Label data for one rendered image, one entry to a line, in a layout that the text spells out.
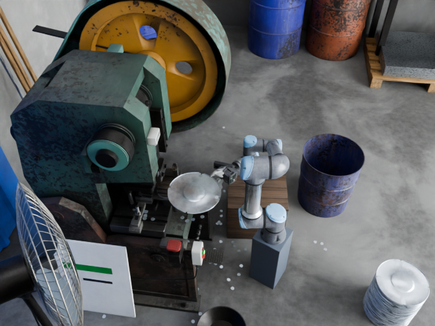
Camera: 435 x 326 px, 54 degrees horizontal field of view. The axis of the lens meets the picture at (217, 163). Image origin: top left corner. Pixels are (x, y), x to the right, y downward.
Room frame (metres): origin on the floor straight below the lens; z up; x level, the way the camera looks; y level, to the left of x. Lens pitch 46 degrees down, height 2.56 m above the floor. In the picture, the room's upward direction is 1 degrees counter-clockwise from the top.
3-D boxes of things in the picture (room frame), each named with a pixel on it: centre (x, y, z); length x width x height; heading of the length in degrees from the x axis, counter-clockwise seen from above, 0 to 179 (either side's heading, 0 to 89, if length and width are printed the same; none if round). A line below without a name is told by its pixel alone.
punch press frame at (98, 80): (1.57, 0.54, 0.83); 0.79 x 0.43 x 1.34; 81
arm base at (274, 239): (1.44, -0.32, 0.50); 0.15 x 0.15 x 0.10
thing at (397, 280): (1.18, -1.04, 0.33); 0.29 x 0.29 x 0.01
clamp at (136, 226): (1.38, 0.43, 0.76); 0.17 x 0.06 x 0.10; 171
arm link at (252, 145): (1.78, -0.21, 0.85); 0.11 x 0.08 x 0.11; 90
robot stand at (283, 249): (1.44, -0.32, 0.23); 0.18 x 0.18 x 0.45; 56
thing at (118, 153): (1.54, 0.40, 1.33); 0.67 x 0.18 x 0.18; 171
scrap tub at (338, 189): (2.08, -0.80, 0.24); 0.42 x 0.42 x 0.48
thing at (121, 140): (1.30, 0.46, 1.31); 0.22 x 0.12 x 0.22; 81
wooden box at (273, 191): (1.90, -0.27, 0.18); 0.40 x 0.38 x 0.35; 87
